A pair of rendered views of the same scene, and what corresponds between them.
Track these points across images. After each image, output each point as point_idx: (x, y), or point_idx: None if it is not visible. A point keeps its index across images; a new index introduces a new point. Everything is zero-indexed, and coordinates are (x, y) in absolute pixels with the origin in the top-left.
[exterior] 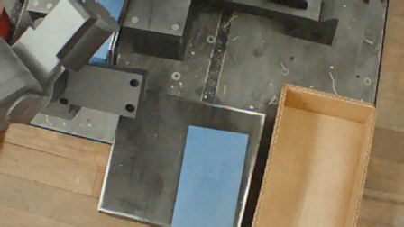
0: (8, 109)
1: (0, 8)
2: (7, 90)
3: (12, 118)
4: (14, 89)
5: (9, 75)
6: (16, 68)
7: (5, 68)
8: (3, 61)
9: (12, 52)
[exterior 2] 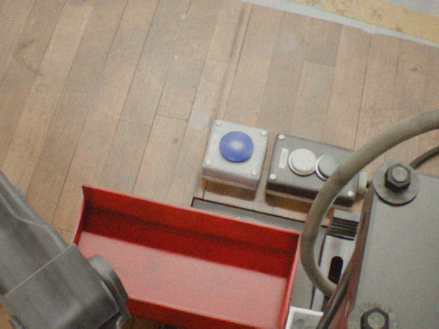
0: (14, 319)
1: (279, 328)
2: (26, 315)
3: (12, 326)
4: (28, 324)
5: (48, 317)
6: (62, 327)
7: (58, 312)
8: (68, 309)
9: (88, 322)
